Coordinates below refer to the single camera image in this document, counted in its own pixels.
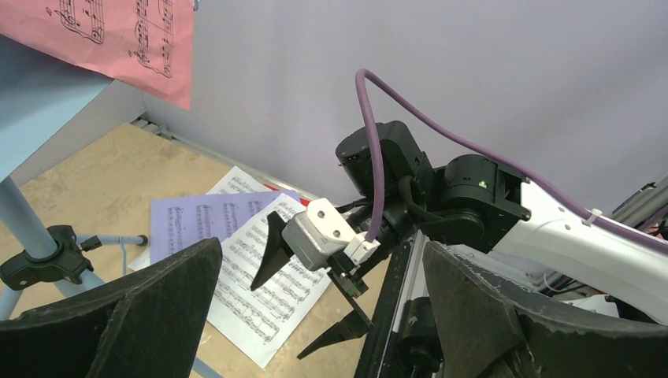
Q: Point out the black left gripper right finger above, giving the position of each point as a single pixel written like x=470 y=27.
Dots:
x=489 y=326

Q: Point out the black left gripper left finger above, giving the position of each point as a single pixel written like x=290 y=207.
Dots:
x=146 y=324

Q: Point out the lavender sheet music page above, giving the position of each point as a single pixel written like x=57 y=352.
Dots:
x=176 y=223

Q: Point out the red sheet music page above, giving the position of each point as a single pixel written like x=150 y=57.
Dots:
x=303 y=199

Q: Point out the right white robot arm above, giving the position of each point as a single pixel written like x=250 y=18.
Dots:
x=476 y=203

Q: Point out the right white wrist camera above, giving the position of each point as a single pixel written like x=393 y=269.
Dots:
x=320 y=231

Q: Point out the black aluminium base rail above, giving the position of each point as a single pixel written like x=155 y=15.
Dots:
x=412 y=347

